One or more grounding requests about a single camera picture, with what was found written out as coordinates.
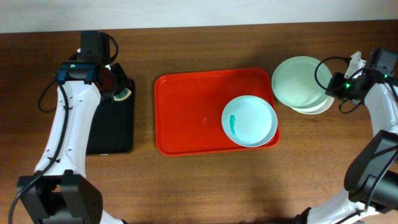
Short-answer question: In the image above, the red plastic tray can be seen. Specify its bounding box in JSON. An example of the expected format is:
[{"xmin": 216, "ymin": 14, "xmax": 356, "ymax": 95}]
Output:
[{"xmin": 154, "ymin": 67, "xmax": 275, "ymax": 156}]

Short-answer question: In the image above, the mint green plate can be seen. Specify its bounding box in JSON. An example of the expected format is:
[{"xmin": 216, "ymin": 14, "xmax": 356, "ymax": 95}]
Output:
[{"xmin": 272, "ymin": 56, "xmax": 332, "ymax": 108}]

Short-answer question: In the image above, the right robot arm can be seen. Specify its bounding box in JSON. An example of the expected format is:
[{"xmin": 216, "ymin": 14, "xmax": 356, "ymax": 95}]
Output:
[{"xmin": 293, "ymin": 72, "xmax": 397, "ymax": 223}]

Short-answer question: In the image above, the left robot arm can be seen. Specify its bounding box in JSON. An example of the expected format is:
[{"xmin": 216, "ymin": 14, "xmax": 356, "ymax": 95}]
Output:
[{"xmin": 8, "ymin": 61, "xmax": 131, "ymax": 223}]

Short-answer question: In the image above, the white plate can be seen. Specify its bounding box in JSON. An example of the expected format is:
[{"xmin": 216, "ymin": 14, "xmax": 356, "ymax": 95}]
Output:
[{"xmin": 292, "ymin": 97, "xmax": 334, "ymax": 115}]

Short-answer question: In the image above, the black rectangular tray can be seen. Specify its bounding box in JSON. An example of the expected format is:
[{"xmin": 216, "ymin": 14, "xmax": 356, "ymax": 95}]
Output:
[{"xmin": 86, "ymin": 80, "xmax": 135, "ymax": 155}]

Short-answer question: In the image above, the light blue plate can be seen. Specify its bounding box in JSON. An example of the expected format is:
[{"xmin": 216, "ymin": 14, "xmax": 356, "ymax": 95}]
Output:
[{"xmin": 221, "ymin": 95, "xmax": 278, "ymax": 147}]

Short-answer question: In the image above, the green stained sponge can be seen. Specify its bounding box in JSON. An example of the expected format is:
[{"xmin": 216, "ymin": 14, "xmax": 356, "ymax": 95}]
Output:
[{"xmin": 113, "ymin": 88, "xmax": 132, "ymax": 101}]

